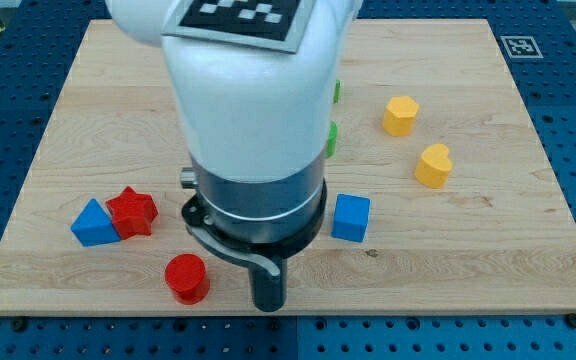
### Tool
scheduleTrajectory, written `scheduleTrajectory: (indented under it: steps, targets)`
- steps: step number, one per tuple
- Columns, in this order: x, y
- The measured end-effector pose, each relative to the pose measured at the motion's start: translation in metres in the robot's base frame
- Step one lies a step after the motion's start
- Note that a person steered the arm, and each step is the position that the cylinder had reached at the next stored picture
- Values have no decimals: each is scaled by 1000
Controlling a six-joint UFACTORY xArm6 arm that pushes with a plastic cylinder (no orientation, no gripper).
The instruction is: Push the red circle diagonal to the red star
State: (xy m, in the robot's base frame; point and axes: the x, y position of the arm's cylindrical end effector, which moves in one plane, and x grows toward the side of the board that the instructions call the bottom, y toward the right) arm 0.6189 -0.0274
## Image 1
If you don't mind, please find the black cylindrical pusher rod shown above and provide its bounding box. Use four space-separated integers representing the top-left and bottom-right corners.
248 256 287 312

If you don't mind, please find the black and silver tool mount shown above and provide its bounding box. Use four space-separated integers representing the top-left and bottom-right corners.
180 152 327 277

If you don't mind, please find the red cylinder block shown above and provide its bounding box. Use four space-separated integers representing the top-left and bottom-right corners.
164 253 210 305

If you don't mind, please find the fiducial marker on arm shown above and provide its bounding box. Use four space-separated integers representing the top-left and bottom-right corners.
162 0 315 54

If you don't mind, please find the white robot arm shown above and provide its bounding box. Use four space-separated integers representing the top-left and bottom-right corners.
105 0 363 312

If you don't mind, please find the red star block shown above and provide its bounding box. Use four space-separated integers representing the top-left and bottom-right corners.
105 186 159 240

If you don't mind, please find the blue cube block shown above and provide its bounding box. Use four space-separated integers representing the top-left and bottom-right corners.
331 193 371 242

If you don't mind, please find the lower green block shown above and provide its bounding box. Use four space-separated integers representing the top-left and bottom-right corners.
326 121 338 158

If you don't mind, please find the green block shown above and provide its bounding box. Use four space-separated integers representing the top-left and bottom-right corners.
333 79 342 104
326 121 338 158

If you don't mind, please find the upper green block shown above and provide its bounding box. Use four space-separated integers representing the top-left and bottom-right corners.
333 79 342 104

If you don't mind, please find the yellow hexagon block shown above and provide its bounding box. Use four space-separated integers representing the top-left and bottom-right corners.
382 96 420 137

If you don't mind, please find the wooden board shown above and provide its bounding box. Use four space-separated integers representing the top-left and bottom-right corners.
0 19 576 317

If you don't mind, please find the blue triangle block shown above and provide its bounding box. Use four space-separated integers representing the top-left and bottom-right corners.
70 199 120 247

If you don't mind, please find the yellow heart block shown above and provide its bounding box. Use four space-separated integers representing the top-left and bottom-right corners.
414 143 453 189

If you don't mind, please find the fiducial marker on table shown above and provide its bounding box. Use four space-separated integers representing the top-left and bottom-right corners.
500 35 543 59

